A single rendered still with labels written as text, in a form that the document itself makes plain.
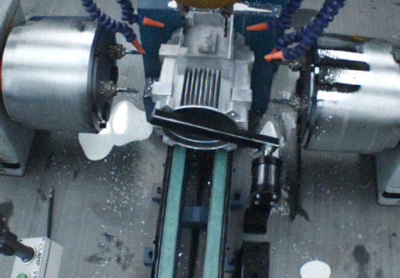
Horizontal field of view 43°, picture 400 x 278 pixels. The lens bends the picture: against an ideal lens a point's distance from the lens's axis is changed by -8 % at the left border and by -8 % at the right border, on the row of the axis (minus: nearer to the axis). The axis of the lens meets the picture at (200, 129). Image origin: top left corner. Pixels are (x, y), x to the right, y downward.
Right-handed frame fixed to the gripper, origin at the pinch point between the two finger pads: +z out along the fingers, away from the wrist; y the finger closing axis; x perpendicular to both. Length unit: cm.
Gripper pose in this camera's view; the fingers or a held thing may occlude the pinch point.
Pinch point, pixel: (13, 246)
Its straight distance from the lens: 94.5
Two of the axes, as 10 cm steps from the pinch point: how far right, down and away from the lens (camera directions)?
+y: 0.9, -8.5, 5.3
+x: -9.0, 1.6, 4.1
